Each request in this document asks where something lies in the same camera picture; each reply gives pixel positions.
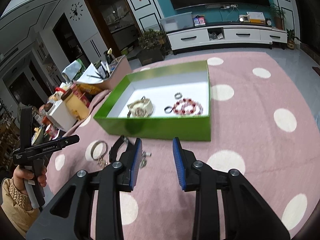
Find pink polka-dot blanket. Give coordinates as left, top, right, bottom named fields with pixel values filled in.
left=46, top=52, right=320, bottom=240

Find small silver charm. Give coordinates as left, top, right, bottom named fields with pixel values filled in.
left=97, top=156, right=109, bottom=169

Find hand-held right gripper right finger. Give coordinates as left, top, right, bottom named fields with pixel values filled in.
left=172, top=137, right=291, bottom=240

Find black wristwatch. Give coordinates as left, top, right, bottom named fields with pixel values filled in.
left=108, top=135, right=129, bottom=163

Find white power strip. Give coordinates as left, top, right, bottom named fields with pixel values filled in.
left=205, top=4, right=238, bottom=9

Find person's left hand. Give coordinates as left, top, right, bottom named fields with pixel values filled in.
left=12, top=165, right=48, bottom=196

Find white TV cabinet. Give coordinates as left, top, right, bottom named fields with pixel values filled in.
left=166, top=21, right=288, bottom=55

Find white desk calendar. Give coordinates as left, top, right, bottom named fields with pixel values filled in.
left=239, top=11, right=266, bottom=24

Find person's left forearm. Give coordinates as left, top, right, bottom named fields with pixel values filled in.
left=0, top=177, right=41, bottom=238

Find silver bangle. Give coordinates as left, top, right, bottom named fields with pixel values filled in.
left=89, top=141, right=109, bottom=161

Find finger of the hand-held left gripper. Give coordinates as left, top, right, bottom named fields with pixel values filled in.
left=55, top=134, right=80, bottom=151

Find red and pink bead bracelet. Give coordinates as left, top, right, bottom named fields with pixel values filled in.
left=173, top=97, right=198, bottom=116

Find red snack cups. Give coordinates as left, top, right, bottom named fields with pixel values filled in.
left=41, top=122, right=59, bottom=141

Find bundle of pens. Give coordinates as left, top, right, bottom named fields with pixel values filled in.
left=96, top=59, right=116, bottom=79

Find beige desk tray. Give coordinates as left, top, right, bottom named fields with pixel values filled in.
left=100, top=55, right=132, bottom=91

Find green cardboard box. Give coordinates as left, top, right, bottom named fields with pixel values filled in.
left=93, top=60, right=212, bottom=142

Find small potted plant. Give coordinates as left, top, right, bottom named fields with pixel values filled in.
left=286, top=29, right=301, bottom=50

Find leafy plant rack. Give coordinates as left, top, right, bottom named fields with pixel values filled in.
left=137, top=29, right=167, bottom=66

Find tall potted plant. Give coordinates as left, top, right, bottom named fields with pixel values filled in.
left=269, top=3, right=286, bottom=30

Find black wall clock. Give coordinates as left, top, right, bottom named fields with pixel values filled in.
left=69, top=2, right=84, bottom=20

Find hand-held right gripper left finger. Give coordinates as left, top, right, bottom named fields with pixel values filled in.
left=26, top=138, right=143, bottom=240

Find white sports wristwatch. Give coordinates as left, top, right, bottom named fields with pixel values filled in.
left=126, top=96, right=154, bottom=118

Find clear plastic storage bin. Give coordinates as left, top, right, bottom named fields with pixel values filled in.
left=160, top=12, right=194, bottom=32

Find pale pink bead bracelet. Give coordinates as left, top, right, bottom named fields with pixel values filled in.
left=190, top=102, right=204, bottom=116

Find yellow bear bottle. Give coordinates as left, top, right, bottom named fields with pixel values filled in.
left=55, top=87, right=90, bottom=120

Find orange snack packet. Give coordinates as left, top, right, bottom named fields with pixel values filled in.
left=74, top=84, right=103, bottom=96

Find white papers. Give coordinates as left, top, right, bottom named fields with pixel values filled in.
left=76, top=62, right=104, bottom=84

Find white storage box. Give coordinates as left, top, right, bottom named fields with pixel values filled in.
left=46, top=101, right=78, bottom=132

